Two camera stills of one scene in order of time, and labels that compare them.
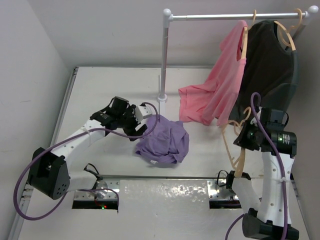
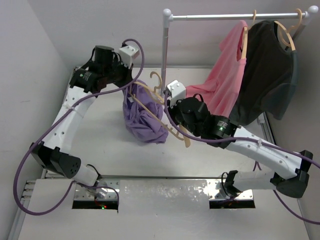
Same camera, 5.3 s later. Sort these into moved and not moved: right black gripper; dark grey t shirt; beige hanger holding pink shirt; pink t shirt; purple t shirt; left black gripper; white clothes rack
Moved: purple t shirt; right black gripper; left black gripper
Not moved: beige hanger holding pink shirt; white clothes rack; pink t shirt; dark grey t shirt
